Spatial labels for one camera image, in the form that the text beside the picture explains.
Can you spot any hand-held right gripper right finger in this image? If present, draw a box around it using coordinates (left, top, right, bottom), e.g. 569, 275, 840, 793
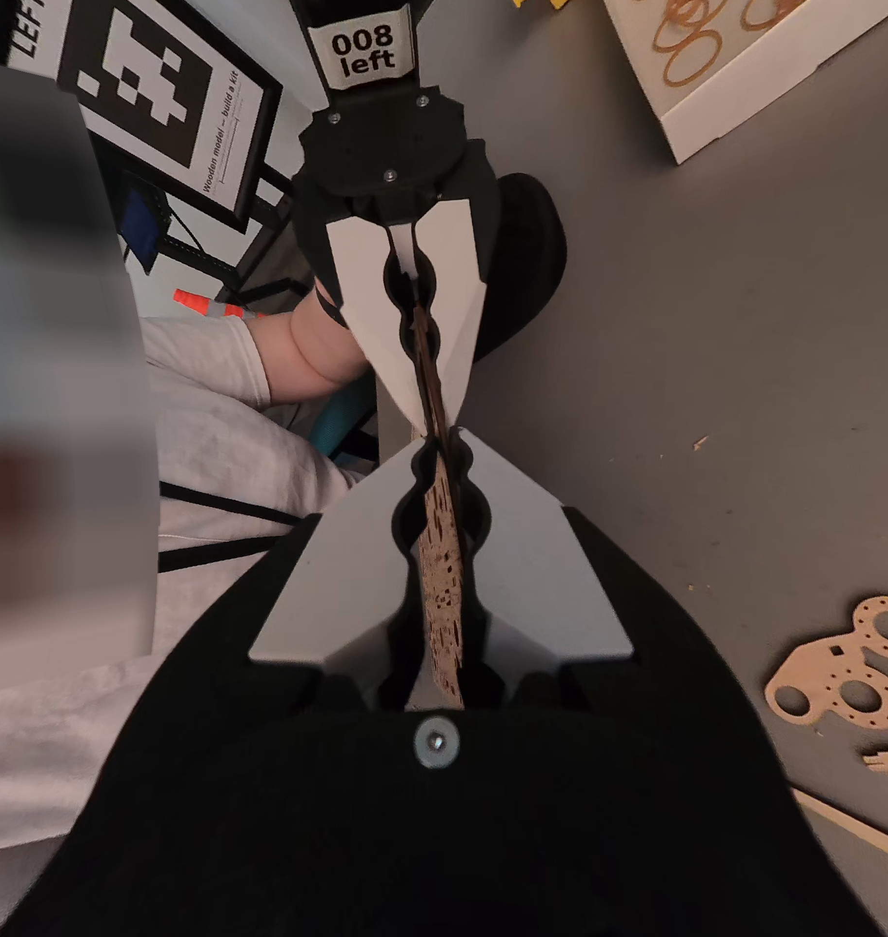
451, 428, 633, 671

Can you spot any perforated wooden plate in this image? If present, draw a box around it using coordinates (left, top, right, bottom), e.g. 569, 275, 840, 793
764, 595, 888, 734

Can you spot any black ribbed wrist rest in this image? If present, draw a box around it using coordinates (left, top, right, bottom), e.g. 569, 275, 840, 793
473, 172, 568, 361

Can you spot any blue object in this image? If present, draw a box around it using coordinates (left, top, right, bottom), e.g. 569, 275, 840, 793
117, 187, 170, 275

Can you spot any person's left forearm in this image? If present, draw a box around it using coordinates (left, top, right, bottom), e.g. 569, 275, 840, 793
246, 291, 372, 405

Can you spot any black sign stand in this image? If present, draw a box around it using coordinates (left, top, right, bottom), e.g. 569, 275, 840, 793
151, 164, 322, 307

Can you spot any white cardboard tray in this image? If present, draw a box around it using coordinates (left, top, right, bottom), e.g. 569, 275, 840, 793
603, 0, 888, 166

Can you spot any thin wooden stick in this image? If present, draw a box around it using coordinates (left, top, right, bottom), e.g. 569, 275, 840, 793
790, 785, 888, 870

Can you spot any teal object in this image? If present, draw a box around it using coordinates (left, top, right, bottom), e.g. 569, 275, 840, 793
307, 379, 379, 464

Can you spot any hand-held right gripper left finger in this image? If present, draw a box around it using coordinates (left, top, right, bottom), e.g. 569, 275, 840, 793
248, 438, 434, 685

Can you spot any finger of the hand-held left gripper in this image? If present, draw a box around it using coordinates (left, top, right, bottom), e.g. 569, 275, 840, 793
413, 198, 489, 427
325, 217, 426, 440

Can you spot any laser-cut wooden parts sheet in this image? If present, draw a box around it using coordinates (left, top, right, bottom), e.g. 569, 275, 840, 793
409, 304, 468, 711

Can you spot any orange red object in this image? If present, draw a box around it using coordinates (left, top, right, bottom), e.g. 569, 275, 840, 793
172, 287, 267, 322

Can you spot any black framed marker sign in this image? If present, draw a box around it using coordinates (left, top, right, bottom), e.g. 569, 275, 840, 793
8, 0, 284, 235

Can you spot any black neck lanyard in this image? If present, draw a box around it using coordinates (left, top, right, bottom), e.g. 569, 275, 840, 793
157, 479, 303, 575

